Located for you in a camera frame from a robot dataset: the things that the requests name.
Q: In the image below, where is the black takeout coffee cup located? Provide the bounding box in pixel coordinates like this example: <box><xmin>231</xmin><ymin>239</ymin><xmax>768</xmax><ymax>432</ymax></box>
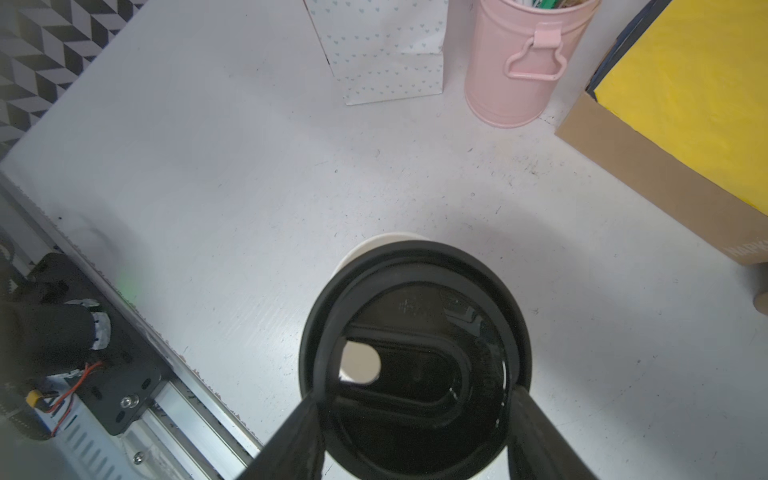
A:
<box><xmin>329</xmin><ymin>232</ymin><xmax>432</xmax><ymax>280</ymax></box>

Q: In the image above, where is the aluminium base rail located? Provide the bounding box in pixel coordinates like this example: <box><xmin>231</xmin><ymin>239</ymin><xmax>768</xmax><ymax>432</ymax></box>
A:
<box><xmin>1</xmin><ymin>178</ymin><xmax>263</xmax><ymax>479</ymax></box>

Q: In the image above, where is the yellow paper napkin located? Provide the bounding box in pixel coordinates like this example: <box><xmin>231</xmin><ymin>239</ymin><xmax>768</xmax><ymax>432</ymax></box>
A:
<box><xmin>595</xmin><ymin>0</ymin><xmax>767</xmax><ymax>213</ymax></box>

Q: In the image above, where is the brown cardboard napkin box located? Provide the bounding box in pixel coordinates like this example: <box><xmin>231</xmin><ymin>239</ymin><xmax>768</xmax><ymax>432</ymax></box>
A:
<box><xmin>556</xmin><ymin>1</ymin><xmax>767</xmax><ymax>266</ymax></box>

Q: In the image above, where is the black plastic cup lid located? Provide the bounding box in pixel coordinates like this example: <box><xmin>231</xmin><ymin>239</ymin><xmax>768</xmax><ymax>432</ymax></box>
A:
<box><xmin>299</xmin><ymin>241</ymin><xmax>532</xmax><ymax>479</ymax></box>

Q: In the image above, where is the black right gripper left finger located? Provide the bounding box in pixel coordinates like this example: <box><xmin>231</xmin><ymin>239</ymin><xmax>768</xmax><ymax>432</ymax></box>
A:
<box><xmin>238</xmin><ymin>390</ymin><xmax>326</xmax><ymax>480</ymax></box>

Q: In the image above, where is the pink metal bucket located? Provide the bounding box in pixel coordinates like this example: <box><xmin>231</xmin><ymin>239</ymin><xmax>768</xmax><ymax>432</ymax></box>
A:
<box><xmin>465</xmin><ymin>0</ymin><xmax>601</xmax><ymax>128</ymax></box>

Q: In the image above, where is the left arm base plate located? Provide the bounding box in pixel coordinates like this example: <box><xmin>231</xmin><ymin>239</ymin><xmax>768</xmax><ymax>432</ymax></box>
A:
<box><xmin>17</xmin><ymin>253</ymin><xmax>172</xmax><ymax>436</ymax></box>

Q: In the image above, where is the white patterned gift bag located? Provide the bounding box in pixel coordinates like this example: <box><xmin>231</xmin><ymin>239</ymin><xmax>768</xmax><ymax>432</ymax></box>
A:
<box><xmin>305</xmin><ymin>0</ymin><xmax>449</xmax><ymax>106</ymax></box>

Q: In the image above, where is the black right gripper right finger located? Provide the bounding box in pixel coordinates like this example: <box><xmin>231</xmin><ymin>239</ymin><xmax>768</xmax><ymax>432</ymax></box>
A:
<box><xmin>507</xmin><ymin>386</ymin><xmax>596</xmax><ymax>480</ymax></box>

